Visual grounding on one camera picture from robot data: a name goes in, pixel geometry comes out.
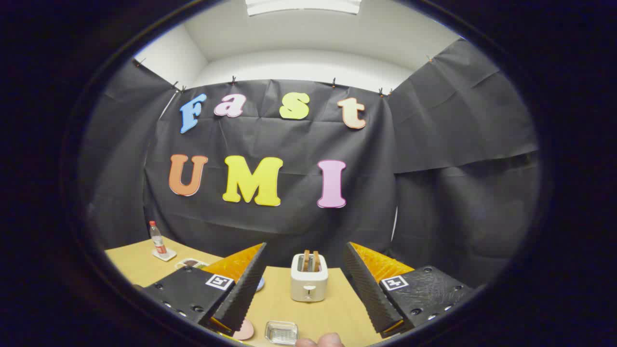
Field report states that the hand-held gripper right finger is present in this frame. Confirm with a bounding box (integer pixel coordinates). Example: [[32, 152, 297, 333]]
[[342, 241, 478, 339]]

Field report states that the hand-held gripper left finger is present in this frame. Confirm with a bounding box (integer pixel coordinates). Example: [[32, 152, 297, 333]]
[[144, 242, 268, 337]]

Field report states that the pink plate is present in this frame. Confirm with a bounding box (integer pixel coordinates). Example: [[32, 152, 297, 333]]
[[232, 318, 255, 341]]

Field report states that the white toaster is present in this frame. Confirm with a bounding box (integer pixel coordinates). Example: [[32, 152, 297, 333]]
[[290, 253, 329, 303]]

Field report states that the clear bottle red label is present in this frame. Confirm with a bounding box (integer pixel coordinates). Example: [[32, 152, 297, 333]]
[[148, 221, 167, 255]]

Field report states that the ceiling light panel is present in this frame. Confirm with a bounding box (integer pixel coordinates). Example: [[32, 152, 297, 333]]
[[245, 0, 362, 16]]

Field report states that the metal wire basket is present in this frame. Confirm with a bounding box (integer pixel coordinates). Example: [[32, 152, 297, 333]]
[[265, 320, 299, 346]]

